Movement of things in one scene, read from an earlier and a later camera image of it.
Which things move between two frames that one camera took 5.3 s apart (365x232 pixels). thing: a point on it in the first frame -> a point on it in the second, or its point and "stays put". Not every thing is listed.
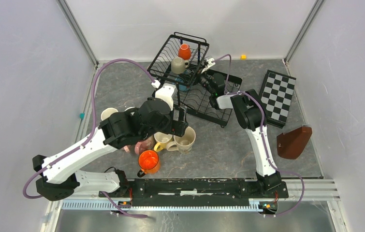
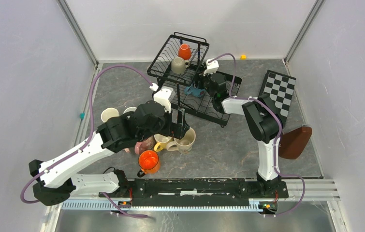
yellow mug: [162, 138] stays put
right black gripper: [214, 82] stays put
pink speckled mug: [144, 145] stays put
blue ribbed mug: [182, 84] -> [190, 90]
